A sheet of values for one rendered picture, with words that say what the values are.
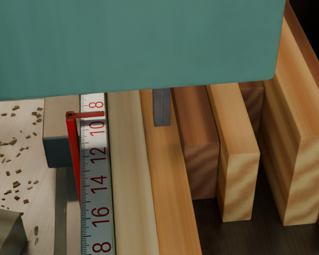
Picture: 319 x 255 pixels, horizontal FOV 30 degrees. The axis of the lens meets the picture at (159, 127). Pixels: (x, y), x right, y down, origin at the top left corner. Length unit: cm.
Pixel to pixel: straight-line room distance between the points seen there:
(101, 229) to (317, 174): 12
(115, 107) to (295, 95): 10
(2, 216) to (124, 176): 17
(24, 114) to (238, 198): 30
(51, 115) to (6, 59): 24
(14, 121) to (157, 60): 33
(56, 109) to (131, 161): 20
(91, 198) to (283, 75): 13
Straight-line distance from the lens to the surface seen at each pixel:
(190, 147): 32
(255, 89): 35
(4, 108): 59
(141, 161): 31
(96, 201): 28
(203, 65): 26
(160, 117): 32
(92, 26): 25
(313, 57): 36
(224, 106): 33
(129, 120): 33
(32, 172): 52
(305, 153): 31
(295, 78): 33
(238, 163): 31
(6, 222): 44
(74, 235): 45
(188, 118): 34
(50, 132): 48
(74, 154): 34
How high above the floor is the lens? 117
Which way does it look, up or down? 43 degrees down
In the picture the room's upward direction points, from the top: 1 degrees counter-clockwise
